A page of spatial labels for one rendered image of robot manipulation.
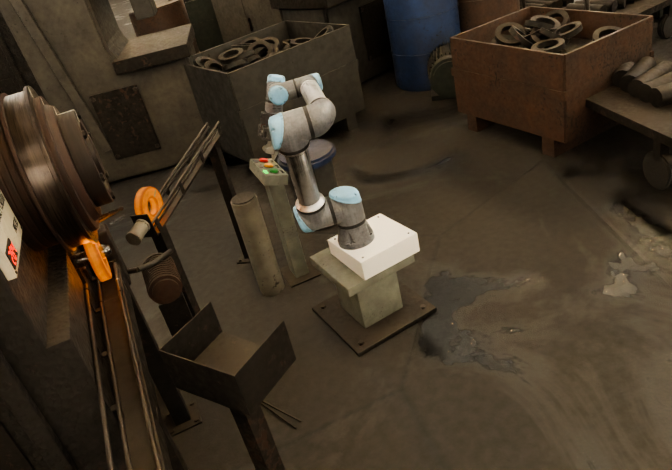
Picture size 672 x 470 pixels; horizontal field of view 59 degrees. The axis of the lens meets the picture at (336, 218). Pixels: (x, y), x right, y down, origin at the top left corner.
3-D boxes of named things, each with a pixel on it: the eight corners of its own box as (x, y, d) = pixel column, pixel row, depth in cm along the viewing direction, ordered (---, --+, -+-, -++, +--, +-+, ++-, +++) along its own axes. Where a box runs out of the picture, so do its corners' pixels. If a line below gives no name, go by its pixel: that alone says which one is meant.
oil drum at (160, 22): (161, 99, 631) (129, 14, 587) (153, 87, 680) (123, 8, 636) (214, 82, 646) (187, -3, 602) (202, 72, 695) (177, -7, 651)
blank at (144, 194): (153, 232, 237) (161, 231, 236) (131, 218, 223) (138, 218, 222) (159, 196, 243) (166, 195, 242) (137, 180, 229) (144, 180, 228)
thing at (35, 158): (76, 276, 157) (-10, 106, 137) (77, 220, 198) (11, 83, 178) (100, 267, 158) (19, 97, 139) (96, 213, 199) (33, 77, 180)
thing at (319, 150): (307, 241, 323) (288, 171, 302) (288, 218, 349) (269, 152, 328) (359, 219, 331) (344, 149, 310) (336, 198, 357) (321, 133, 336)
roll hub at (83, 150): (99, 219, 164) (55, 123, 152) (97, 192, 188) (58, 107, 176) (119, 212, 165) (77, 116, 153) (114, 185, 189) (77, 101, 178)
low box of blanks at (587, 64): (650, 118, 363) (656, 8, 331) (565, 163, 337) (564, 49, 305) (533, 91, 437) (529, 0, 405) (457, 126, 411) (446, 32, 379)
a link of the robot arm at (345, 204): (368, 220, 233) (361, 190, 227) (336, 231, 232) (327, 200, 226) (362, 208, 244) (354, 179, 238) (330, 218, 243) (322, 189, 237)
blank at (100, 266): (91, 249, 193) (102, 245, 194) (105, 289, 186) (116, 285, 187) (76, 226, 179) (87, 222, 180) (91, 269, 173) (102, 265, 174)
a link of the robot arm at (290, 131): (339, 230, 235) (310, 116, 197) (303, 241, 234) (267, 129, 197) (332, 210, 243) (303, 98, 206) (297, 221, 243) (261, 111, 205)
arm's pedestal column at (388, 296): (384, 271, 284) (374, 226, 271) (437, 310, 252) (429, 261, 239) (312, 310, 270) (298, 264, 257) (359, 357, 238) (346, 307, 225)
